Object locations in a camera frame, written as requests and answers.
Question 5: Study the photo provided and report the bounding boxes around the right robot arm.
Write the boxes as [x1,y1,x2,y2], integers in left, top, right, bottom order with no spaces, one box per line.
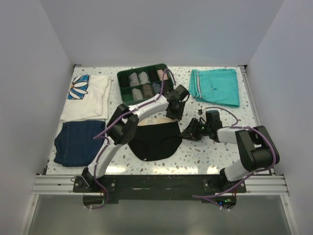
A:
[180,110,280,192]

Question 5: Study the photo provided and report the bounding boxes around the light grey rolled sock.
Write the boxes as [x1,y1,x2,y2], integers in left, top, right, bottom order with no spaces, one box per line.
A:
[138,71,150,85]

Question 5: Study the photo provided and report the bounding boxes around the navy blue garment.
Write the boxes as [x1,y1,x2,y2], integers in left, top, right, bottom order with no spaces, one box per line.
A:
[54,120,106,167]

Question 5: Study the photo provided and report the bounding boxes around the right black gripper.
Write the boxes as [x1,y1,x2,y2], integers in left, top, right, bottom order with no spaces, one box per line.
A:
[179,118,211,141]

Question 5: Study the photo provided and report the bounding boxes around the brown rolled sock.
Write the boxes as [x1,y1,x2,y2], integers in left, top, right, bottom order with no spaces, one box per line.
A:
[142,84,154,98]

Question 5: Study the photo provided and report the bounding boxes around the striped rolled sock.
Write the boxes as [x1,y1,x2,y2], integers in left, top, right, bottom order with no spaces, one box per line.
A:
[152,83,162,95]

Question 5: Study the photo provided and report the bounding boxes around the teal folded shorts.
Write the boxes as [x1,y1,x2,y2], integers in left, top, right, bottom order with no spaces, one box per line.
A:
[189,69,240,107]

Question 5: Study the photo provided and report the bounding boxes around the white daisy print shirt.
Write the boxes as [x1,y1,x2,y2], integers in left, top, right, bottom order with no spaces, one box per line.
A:
[60,74,111,122]

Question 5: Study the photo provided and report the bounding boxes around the beige grey rolled sock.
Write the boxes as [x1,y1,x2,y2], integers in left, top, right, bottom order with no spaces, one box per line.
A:
[132,88,143,101]

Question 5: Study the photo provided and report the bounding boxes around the black underwear beige waistband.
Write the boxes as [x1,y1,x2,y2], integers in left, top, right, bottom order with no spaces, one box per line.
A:
[128,117,182,162]

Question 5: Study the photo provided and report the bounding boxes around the pink rolled underwear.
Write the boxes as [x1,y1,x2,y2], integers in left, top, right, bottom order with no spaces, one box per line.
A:
[157,70,168,80]

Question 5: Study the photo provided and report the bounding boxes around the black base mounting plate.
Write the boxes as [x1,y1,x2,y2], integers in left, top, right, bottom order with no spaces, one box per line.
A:
[71,174,235,206]

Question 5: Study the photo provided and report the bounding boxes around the green divided organizer tray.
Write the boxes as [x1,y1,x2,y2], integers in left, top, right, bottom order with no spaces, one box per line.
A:
[117,64,175,105]

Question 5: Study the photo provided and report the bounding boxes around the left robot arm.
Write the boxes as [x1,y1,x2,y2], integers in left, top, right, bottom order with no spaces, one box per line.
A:
[81,85,190,192]

